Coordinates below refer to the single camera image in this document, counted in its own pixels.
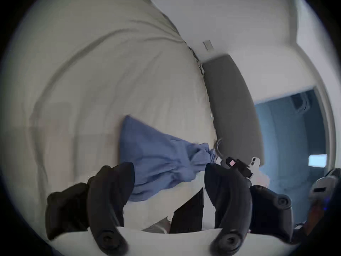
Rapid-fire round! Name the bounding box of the grey padded headboard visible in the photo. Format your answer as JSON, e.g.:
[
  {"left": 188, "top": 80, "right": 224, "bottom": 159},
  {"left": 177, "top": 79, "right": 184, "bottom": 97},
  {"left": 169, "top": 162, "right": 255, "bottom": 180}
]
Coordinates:
[{"left": 202, "top": 54, "right": 265, "bottom": 167}]

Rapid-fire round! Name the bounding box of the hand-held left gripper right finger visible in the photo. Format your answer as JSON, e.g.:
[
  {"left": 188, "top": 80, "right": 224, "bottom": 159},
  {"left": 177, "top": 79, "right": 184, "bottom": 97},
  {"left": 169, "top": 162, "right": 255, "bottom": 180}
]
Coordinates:
[{"left": 204, "top": 163, "right": 294, "bottom": 256}]

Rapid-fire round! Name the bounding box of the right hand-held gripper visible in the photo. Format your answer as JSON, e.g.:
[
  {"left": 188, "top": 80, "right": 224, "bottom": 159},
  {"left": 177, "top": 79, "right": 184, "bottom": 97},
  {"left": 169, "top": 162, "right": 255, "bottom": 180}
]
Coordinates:
[{"left": 221, "top": 156, "right": 271, "bottom": 187}]

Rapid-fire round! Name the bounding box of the bed with beige sheet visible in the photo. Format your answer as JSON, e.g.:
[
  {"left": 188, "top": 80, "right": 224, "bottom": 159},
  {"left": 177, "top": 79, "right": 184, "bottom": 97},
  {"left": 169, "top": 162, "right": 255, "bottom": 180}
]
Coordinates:
[{"left": 1, "top": 0, "right": 218, "bottom": 233}]

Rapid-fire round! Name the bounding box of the blue shirt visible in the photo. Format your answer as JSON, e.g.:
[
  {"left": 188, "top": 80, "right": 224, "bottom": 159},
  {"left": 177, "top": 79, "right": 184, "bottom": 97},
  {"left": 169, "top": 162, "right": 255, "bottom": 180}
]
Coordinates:
[{"left": 119, "top": 115, "right": 223, "bottom": 202}]

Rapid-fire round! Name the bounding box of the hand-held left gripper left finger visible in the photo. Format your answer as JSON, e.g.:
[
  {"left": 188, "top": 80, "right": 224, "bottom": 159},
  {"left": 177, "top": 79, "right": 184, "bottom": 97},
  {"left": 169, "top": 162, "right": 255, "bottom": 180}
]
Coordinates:
[{"left": 45, "top": 162, "right": 135, "bottom": 256}]

